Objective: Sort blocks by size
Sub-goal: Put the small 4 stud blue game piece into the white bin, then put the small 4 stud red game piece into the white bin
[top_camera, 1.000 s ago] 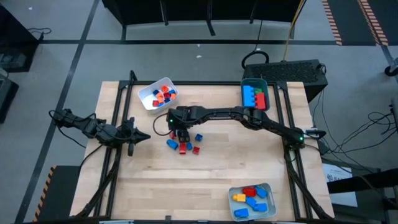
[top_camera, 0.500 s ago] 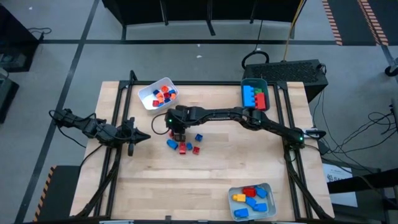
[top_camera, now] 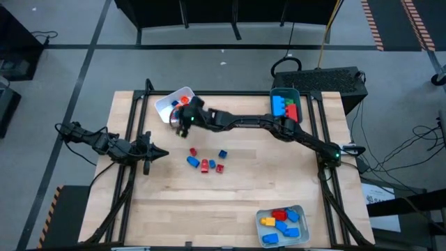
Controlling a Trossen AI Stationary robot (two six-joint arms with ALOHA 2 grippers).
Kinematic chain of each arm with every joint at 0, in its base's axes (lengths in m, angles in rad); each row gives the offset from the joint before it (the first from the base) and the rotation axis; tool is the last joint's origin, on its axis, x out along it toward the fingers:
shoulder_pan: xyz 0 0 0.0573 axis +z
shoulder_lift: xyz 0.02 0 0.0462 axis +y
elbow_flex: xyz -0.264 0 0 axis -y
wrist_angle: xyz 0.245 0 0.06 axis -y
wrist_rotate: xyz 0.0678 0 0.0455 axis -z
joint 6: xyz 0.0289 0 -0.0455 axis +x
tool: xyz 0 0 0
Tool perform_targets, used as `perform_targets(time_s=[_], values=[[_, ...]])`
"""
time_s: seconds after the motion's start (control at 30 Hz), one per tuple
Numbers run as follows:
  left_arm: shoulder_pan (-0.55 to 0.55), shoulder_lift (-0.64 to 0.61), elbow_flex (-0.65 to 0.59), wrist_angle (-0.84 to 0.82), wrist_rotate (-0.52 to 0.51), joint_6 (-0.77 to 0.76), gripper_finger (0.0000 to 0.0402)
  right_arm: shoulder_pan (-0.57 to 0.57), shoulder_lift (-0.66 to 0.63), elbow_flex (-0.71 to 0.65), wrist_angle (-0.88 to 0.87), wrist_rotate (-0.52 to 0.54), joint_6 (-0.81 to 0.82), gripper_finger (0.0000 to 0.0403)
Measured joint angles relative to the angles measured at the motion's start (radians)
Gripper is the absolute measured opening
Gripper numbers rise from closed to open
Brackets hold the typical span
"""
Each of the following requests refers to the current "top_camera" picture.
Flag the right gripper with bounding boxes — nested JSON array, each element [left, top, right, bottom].
[[175, 96, 212, 139]]

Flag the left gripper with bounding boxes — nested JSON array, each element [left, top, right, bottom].
[[137, 131, 170, 176]]

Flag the white plastic bin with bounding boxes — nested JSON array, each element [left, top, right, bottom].
[[153, 86, 196, 124]]

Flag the large blue toy block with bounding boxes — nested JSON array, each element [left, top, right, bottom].
[[271, 95, 286, 118]]

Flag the large red toy block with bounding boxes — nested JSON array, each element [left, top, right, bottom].
[[284, 103, 300, 123]]

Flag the light grey plastic bin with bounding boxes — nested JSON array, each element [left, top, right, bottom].
[[254, 204, 312, 249]]

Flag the teal plastic bin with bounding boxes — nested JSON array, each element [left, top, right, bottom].
[[269, 86, 303, 123]]

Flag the black hazard-striped floor mat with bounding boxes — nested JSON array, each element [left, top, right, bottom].
[[360, 0, 446, 53], [36, 185, 92, 250]]

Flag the black folding partition screen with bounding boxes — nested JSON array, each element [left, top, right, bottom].
[[113, 0, 344, 41]]

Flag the black mesh computer tower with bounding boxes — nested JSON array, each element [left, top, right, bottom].
[[271, 66, 369, 115]]

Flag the black equipment case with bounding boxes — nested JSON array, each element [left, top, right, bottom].
[[0, 82, 22, 139]]

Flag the black equipment cart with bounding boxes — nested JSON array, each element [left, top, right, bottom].
[[0, 3, 45, 83]]

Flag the white printed paper sheet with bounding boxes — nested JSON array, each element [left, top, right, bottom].
[[361, 183, 401, 233]]

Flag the black stand beam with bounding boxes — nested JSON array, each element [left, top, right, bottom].
[[365, 188, 446, 219]]

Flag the black caster wheel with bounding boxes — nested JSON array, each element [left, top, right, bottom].
[[430, 71, 446, 86]]

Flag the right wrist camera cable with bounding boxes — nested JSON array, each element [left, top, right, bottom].
[[169, 105, 180, 128]]

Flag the black aluminium table frame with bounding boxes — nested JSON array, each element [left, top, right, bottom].
[[82, 78, 376, 250]]

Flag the black looped floor cable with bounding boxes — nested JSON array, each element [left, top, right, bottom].
[[270, 21, 302, 79]]

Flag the yellow hanging cable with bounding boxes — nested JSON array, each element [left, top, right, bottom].
[[315, 0, 344, 70]]

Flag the tangled black floor cables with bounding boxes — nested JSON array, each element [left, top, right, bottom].
[[400, 123, 446, 174]]

